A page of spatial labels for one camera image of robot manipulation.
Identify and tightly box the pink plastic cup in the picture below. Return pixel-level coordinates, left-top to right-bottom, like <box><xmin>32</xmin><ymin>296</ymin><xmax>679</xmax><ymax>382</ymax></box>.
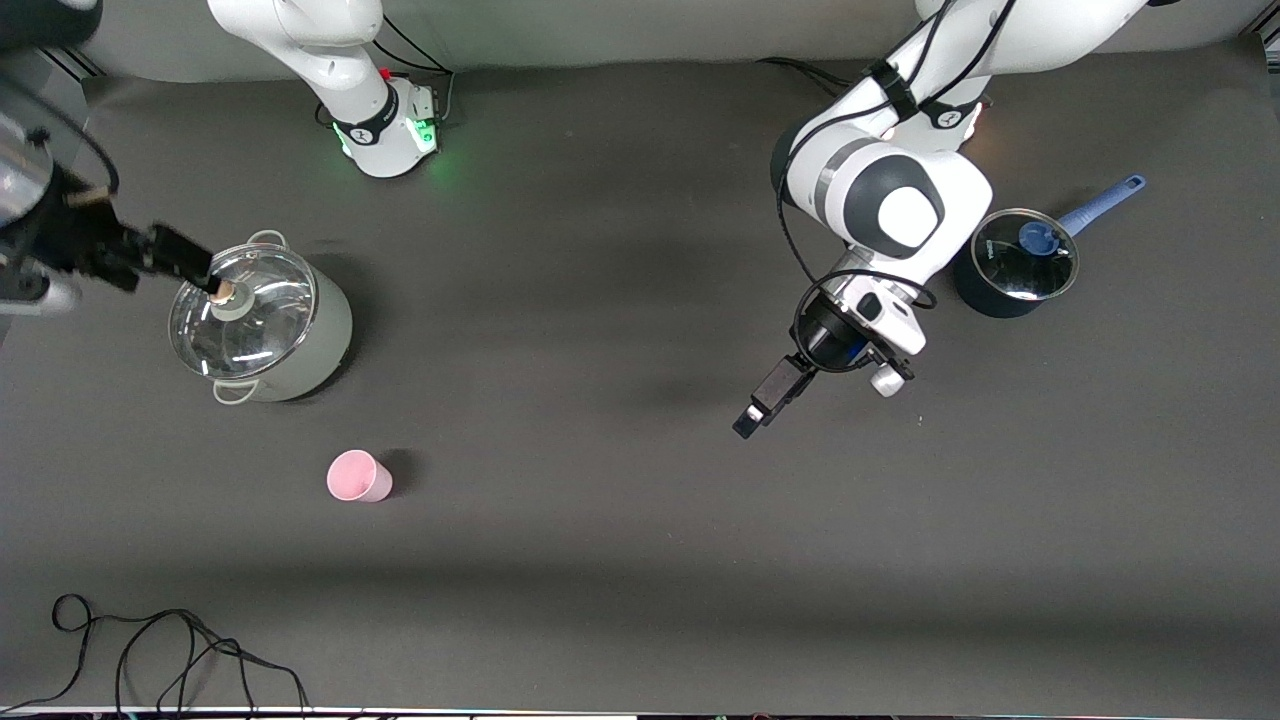
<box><xmin>327</xmin><ymin>449</ymin><xmax>394</xmax><ymax>503</ymax></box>

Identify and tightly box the glass lid with beige knob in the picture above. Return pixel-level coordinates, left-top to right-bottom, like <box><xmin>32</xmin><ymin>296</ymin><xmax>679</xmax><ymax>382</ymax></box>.
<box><xmin>168</xmin><ymin>243</ymin><xmax>319</xmax><ymax>381</ymax></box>

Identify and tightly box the blue saucepan with glass lid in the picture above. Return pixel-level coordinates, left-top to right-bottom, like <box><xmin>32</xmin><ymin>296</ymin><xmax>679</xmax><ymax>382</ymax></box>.
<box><xmin>952</xmin><ymin>175</ymin><xmax>1148</xmax><ymax>319</ymax></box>

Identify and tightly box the glass lid with blue knob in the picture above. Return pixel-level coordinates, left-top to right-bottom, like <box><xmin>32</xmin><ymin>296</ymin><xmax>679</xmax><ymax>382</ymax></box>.
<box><xmin>972</xmin><ymin>208</ymin><xmax>1081</xmax><ymax>301</ymax></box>

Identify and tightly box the grey pot with loop handles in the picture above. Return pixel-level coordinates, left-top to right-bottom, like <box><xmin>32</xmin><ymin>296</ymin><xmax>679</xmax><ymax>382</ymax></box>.
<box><xmin>168</xmin><ymin>230</ymin><xmax>354</xmax><ymax>406</ymax></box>

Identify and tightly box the black arm base cable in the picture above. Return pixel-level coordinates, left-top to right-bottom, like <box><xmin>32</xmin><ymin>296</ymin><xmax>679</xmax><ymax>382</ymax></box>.
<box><xmin>755</xmin><ymin>57</ymin><xmax>851</xmax><ymax>101</ymax></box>
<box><xmin>318</xmin><ymin>15</ymin><xmax>458</xmax><ymax>129</ymax></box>

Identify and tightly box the thin black loose cable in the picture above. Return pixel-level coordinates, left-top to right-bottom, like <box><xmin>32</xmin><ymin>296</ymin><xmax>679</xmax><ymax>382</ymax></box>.
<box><xmin>0</xmin><ymin>593</ymin><xmax>311</xmax><ymax>716</ymax></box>

